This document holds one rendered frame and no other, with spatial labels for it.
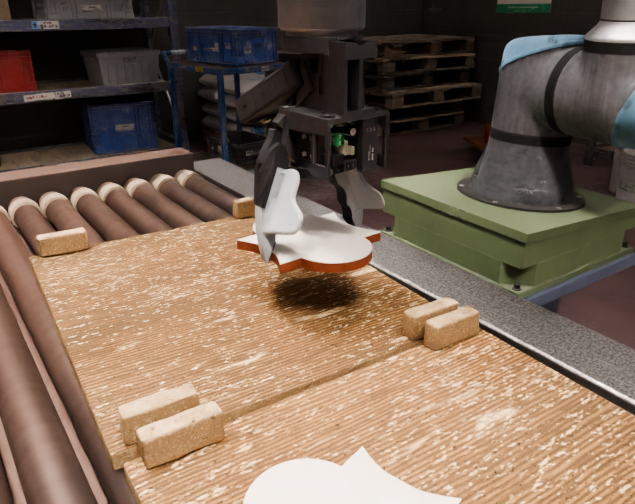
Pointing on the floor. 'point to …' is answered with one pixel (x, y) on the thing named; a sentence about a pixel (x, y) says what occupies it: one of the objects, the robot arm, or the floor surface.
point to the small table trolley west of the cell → (218, 96)
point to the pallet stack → (419, 80)
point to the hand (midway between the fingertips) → (309, 239)
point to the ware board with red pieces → (480, 139)
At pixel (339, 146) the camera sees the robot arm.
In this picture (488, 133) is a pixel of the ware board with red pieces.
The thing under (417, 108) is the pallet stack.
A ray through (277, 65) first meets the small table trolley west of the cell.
